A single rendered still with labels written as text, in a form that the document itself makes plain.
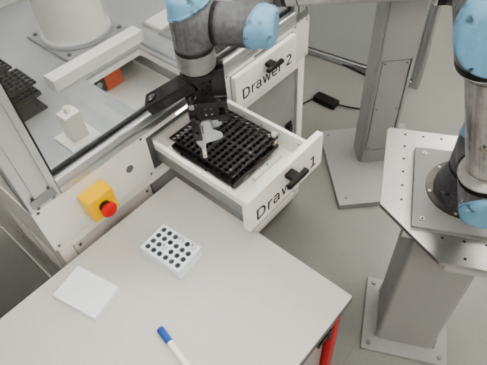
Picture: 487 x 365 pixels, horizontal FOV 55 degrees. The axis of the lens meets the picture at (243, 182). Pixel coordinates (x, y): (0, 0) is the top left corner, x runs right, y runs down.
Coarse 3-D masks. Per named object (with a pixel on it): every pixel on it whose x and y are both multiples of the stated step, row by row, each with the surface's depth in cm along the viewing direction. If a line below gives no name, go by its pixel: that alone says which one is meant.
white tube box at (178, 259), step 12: (168, 228) 114; (156, 240) 112; (168, 240) 112; (144, 252) 112; (156, 252) 110; (168, 252) 110; (180, 252) 110; (192, 252) 110; (168, 264) 108; (180, 264) 108; (192, 264) 110; (180, 276) 108
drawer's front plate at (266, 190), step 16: (304, 144) 112; (320, 144) 117; (288, 160) 109; (304, 160) 114; (320, 160) 122; (272, 176) 106; (256, 192) 103; (272, 192) 109; (288, 192) 116; (256, 208) 106; (272, 208) 113; (256, 224) 110
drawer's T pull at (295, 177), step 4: (304, 168) 109; (288, 172) 109; (292, 172) 109; (296, 172) 109; (300, 172) 109; (304, 172) 109; (288, 176) 108; (292, 176) 108; (296, 176) 108; (300, 176) 108; (304, 176) 109; (292, 180) 107; (296, 180) 107; (288, 184) 106; (292, 184) 106; (288, 188) 107
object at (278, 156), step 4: (276, 156) 121; (280, 156) 122; (272, 160) 120; (276, 160) 121; (268, 164) 120; (272, 164) 120; (260, 168) 119; (264, 168) 119; (268, 168) 120; (256, 172) 118; (260, 172) 118; (264, 172) 119; (252, 176) 117; (256, 176) 117; (260, 176) 118; (256, 180) 118
